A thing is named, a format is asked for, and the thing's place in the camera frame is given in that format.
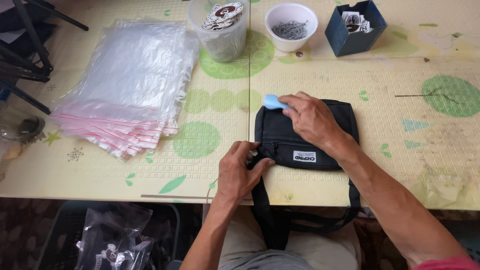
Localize person's left hand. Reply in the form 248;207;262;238
217;140;277;202

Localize person's right hand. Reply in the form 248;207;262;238
278;92;352;151

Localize black pouch bag with strap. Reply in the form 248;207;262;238
248;99;362;251

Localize light blue brush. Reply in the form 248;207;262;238
262;94;292;111

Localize yellow patterned foam mat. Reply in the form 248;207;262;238
0;0;480;211

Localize white bowl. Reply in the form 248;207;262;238
264;2;319;53

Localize dark blue box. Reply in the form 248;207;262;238
324;0;388;58

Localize person's grey shirt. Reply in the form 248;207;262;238
220;249;314;270

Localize bundle of white printed tags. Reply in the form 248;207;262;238
341;11;373;34

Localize person's beige shorts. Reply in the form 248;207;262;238
217;204;363;270

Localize clear plastic cup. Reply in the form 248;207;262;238
187;0;250;63

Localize heap of packed plastic bags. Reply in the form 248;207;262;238
74;203;157;270

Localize pile of flower-shaped tags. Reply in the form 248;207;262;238
201;2;244;31

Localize stack of clear zip bags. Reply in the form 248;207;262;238
49;18;200;161

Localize black plastic crate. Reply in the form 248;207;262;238
33;200;181;270

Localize person's red sleeve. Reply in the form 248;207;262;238
412;256;480;270

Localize black folding stand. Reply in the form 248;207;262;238
0;0;90;115

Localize heap of metal ball chains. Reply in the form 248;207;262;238
271;20;309;41

